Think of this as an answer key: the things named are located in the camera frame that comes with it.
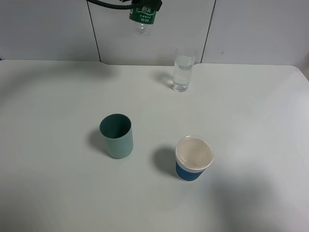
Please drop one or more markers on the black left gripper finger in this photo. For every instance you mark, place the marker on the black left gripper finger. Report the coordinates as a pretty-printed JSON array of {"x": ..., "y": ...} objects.
[{"x": 152, "y": 4}]

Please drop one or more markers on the clear bottle green label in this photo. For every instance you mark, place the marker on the clear bottle green label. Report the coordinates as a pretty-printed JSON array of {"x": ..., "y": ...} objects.
[{"x": 143, "y": 19}]

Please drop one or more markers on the teal plastic cup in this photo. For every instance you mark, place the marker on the teal plastic cup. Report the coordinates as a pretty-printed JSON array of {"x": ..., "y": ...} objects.
[{"x": 116, "y": 130}]

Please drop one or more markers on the blue paper cup with lid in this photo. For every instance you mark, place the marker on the blue paper cup with lid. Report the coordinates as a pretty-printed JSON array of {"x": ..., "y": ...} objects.
[{"x": 193, "y": 154}]

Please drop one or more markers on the tall clear drinking glass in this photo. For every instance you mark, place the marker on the tall clear drinking glass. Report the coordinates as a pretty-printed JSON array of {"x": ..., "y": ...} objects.
[{"x": 183, "y": 66}]

